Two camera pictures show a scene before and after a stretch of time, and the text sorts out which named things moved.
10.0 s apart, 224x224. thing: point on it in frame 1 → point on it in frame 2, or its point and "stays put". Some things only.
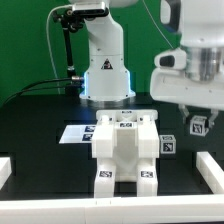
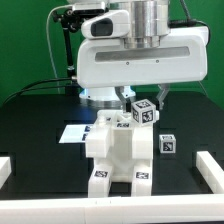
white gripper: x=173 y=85 → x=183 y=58
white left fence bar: x=5 y=170 stays put
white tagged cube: x=168 y=144 stays put
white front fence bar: x=191 y=209 stays put
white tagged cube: x=197 y=125 → x=143 y=111
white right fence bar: x=211 y=172 stays put
